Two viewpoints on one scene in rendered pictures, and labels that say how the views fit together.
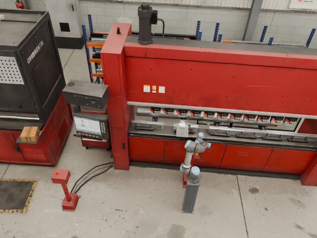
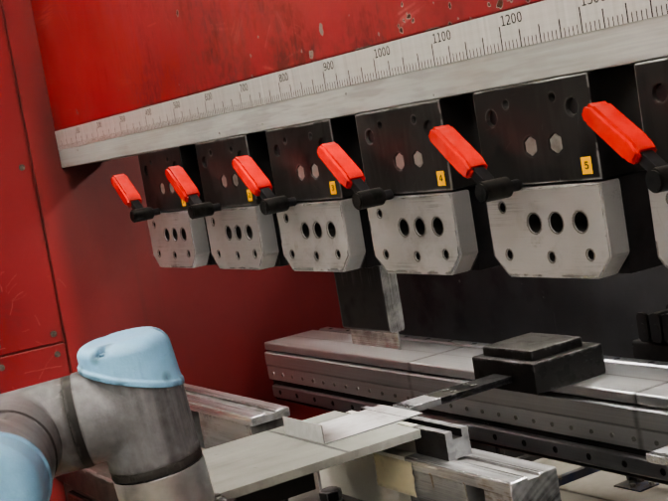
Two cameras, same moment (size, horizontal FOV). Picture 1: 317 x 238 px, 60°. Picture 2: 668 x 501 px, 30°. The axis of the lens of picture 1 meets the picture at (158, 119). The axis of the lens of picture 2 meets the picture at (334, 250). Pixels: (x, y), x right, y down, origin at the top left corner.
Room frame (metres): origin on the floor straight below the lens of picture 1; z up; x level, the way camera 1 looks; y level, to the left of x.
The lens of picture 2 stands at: (2.33, -1.53, 1.33)
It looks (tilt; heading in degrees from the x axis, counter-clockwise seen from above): 5 degrees down; 58
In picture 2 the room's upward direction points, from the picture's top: 9 degrees counter-clockwise
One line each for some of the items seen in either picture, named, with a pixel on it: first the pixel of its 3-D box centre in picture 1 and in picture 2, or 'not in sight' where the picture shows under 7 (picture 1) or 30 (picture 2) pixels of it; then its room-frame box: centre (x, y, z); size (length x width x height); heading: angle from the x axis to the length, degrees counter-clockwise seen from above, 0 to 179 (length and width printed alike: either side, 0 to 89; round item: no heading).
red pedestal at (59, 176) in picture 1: (65, 189); not in sight; (2.20, 1.31, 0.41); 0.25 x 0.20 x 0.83; 177
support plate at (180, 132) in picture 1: (182, 130); (273, 454); (2.96, -0.37, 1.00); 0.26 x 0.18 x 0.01; 177
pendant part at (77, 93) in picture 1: (89, 114); not in sight; (2.66, 0.90, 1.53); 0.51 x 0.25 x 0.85; 80
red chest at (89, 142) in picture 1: (96, 123); not in sight; (3.52, 1.10, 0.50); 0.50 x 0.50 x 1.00; 87
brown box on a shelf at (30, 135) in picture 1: (28, 133); not in sight; (2.69, 1.87, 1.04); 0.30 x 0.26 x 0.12; 89
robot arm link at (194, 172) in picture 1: (195, 172); not in sight; (2.24, -0.52, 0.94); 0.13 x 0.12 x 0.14; 65
